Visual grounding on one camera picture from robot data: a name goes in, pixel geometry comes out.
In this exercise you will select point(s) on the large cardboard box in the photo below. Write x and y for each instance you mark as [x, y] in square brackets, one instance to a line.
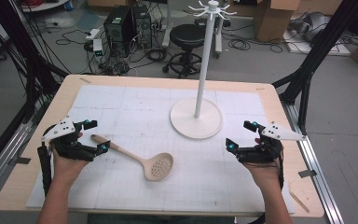
[273, 20]

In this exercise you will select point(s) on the wooden slotted spoon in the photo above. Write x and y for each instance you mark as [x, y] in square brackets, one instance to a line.
[158, 166]

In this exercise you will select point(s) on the white round table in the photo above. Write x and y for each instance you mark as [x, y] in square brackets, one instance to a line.
[43, 4]

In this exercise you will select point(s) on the aluminium rail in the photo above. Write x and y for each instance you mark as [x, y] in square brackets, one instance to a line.
[313, 168]
[3, 155]

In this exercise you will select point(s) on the white power strip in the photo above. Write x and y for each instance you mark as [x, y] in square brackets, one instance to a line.
[92, 33]

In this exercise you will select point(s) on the white utensil hanging stand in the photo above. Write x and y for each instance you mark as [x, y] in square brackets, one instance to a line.
[196, 119]

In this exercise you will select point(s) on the white box device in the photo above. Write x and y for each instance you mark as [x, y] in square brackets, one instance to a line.
[98, 48]

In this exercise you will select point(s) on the person's right hand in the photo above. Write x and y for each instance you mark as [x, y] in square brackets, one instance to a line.
[265, 174]

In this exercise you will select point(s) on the black computer tower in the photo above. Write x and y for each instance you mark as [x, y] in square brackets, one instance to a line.
[143, 26]
[118, 28]

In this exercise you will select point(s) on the white grid mat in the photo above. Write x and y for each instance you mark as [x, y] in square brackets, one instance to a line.
[143, 124]

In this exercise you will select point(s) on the black metal frame stand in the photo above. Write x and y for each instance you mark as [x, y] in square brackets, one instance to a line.
[310, 68]
[28, 62]

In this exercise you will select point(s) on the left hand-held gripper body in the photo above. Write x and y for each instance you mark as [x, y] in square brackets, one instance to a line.
[66, 146]

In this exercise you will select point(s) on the grey rounded device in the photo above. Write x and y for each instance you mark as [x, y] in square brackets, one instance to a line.
[309, 25]

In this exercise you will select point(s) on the black round stool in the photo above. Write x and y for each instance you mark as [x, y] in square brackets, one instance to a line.
[186, 37]

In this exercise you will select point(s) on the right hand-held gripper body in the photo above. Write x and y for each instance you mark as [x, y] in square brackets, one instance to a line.
[265, 151]

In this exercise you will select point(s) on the person's left hand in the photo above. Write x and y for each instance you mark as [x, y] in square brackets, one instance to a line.
[66, 169]

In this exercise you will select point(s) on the black tape piece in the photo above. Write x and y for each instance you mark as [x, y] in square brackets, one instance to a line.
[307, 173]
[22, 160]

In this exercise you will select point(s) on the white flat floor board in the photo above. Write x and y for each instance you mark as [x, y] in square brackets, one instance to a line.
[317, 46]

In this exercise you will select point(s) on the thin wooden stick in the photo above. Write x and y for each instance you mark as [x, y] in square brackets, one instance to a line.
[299, 201]

